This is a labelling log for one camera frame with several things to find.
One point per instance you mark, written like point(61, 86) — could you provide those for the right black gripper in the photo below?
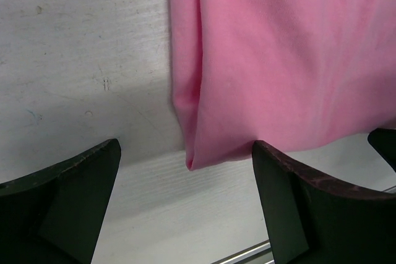
point(384, 142)

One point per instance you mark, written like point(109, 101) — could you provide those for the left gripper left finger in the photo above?
point(55, 215)

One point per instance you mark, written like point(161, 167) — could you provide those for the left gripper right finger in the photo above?
point(312, 217)

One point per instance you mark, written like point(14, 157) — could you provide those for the pink t shirt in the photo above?
point(297, 74)

